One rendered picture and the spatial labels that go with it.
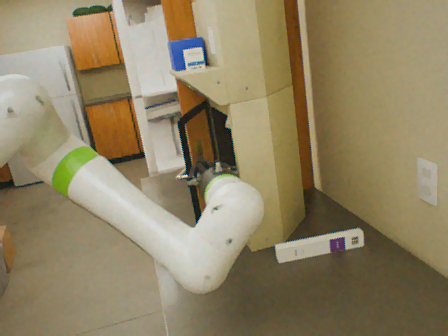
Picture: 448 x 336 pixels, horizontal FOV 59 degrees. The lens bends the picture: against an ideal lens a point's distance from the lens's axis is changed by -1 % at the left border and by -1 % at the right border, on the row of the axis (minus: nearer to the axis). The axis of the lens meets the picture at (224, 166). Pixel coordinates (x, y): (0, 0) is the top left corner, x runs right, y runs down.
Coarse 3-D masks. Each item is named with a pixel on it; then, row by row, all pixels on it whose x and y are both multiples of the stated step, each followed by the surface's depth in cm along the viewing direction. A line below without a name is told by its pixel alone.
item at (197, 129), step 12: (192, 108) 127; (192, 120) 125; (204, 120) 137; (180, 132) 114; (192, 132) 124; (204, 132) 136; (192, 144) 123; (204, 144) 135; (192, 156) 122; (204, 156) 134; (192, 192) 120; (204, 204) 130
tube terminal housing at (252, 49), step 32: (224, 0) 104; (256, 0) 107; (224, 32) 106; (256, 32) 108; (224, 64) 109; (256, 64) 111; (288, 64) 126; (256, 96) 113; (288, 96) 127; (256, 128) 116; (288, 128) 128; (256, 160) 118; (288, 160) 129; (288, 192) 130; (288, 224) 131
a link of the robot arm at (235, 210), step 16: (224, 176) 83; (208, 192) 81; (224, 192) 74; (240, 192) 73; (256, 192) 75; (208, 208) 75; (224, 208) 72; (240, 208) 72; (256, 208) 73; (208, 224) 74; (224, 224) 72; (240, 224) 72; (256, 224) 74; (208, 240) 73; (224, 240) 73; (240, 240) 74
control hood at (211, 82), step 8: (176, 72) 121; (184, 72) 115; (192, 72) 111; (200, 72) 108; (208, 72) 108; (216, 72) 109; (184, 80) 111; (192, 80) 108; (200, 80) 108; (208, 80) 109; (216, 80) 109; (224, 80) 110; (200, 88) 109; (208, 88) 109; (216, 88) 110; (224, 88) 110; (208, 96) 110; (216, 96) 110; (224, 96) 111; (224, 104) 112
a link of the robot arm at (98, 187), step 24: (96, 168) 83; (72, 192) 82; (96, 192) 81; (120, 192) 81; (96, 216) 85; (120, 216) 79; (144, 216) 79; (168, 216) 80; (144, 240) 78; (168, 240) 76; (192, 240) 75; (168, 264) 76; (192, 264) 74; (216, 264) 74; (192, 288) 75; (216, 288) 76
